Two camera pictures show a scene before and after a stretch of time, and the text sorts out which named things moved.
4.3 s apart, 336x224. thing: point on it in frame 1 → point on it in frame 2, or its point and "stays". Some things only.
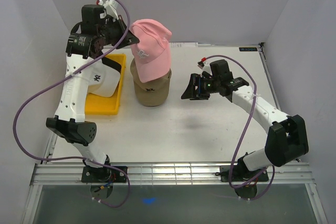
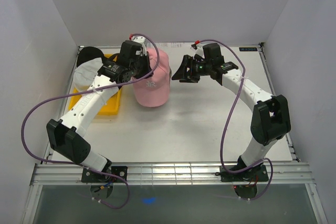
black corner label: x=248 y=49 stays
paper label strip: x=184 y=45 stays
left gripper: x=129 y=39 → x=148 y=72
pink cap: x=153 y=54 → x=154 y=92
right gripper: x=190 y=92 → x=189 y=77
